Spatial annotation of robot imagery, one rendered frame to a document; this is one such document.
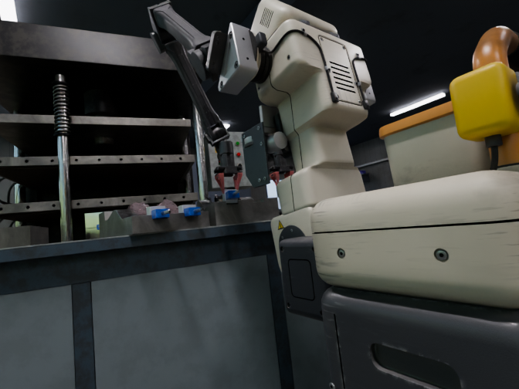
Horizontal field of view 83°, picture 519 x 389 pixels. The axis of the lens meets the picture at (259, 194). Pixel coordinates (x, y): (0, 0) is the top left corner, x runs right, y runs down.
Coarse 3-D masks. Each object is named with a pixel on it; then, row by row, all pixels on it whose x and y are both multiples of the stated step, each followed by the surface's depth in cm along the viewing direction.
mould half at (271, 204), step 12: (204, 204) 134; (216, 204) 109; (240, 204) 112; (252, 204) 114; (264, 204) 116; (276, 204) 118; (216, 216) 108; (228, 216) 110; (240, 216) 112; (252, 216) 113; (264, 216) 115; (276, 216) 117
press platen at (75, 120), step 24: (0, 120) 158; (24, 120) 162; (48, 120) 166; (72, 120) 171; (96, 120) 175; (120, 120) 180; (144, 120) 185; (168, 120) 191; (24, 144) 195; (48, 144) 200; (72, 144) 205; (120, 144) 217; (144, 144) 223; (168, 144) 229
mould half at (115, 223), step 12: (108, 216) 118; (120, 216) 99; (132, 216) 88; (144, 216) 90; (180, 216) 97; (204, 216) 102; (108, 228) 112; (120, 228) 98; (132, 228) 87; (144, 228) 89; (156, 228) 92; (168, 228) 94; (180, 228) 96
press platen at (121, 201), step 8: (72, 200) 163; (80, 200) 164; (88, 200) 165; (96, 200) 167; (104, 200) 168; (112, 200) 170; (120, 200) 171; (128, 200) 173; (136, 200) 174; (144, 200) 179; (152, 200) 178; (160, 200) 179; (176, 200) 183; (184, 200) 184; (192, 200) 186; (0, 208) 152; (8, 208) 152; (16, 208) 153; (24, 208) 154; (32, 208) 156; (40, 208) 157; (48, 208) 158; (56, 208) 159; (72, 208) 162; (80, 208) 165
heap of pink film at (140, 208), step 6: (132, 204) 109; (138, 204) 108; (144, 204) 108; (162, 204) 114; (168, 204) 113; (174, 204) 115; (132, 210) 105; (138, 210) 104; (144, 210) 104; (174, 210) 110
